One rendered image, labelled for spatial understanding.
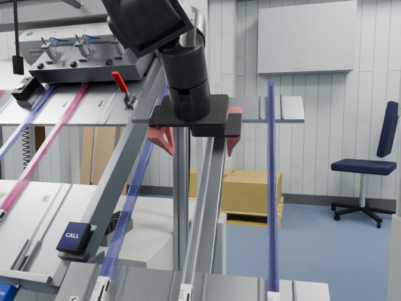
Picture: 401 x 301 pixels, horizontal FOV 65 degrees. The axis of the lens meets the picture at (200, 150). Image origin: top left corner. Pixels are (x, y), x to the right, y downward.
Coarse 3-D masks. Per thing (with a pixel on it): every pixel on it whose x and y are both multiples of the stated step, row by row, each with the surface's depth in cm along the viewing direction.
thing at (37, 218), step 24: (0, 192) 68; (24, 192) 67; (48, 192) 65; (72, 192) 64; (24, 216) 62; (48, 216) 61; (72, 216) 60; (0, 240) 59; (24, 240) 58; (48, 240) 57; (0, 264) 56; (24, 264) 54; (48, 264) 54
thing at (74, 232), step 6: (72, 228) 53; (78, 228) 52; (84, 228) 52; (66, 234) 52; (72, 234) 52; (78, 234) 52; (66, 240) 51; (72, 240) 51; (78, 240) 51; (60, 246) 51; (66, 246) 51; (72, 246) 50
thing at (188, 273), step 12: (216, 84) 67; (204, 156) 53; (204, 168) 51; (204, 180) 50; (204, 192) 48; (204, 204) 47; (192, 228) 44; (192, 240) 43; (192, 252) 42; (192, 264) 40; (192, 276) 39
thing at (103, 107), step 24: (0, 72) 106; (24, 72) 102; (72, 96) 88; (96, 96) 86; (120, 96) 84; (0, 120) 86; (48, 120) 82; (72, 120) 80; (96, 120) 79; (120, 120) 77
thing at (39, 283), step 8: (0, 272) 52; (8, 272) 52; (16, 272) 52; (24, 272) 51; (0, 280) 55; (8, 280) 53; (16, 280) 52; (24, 280) 51; (32, 280) 50; (40, 280) 50; (48, 280) 50; (24, 288) 56; (32, 288) 55; (40, 288) 54; (48, 288) 52
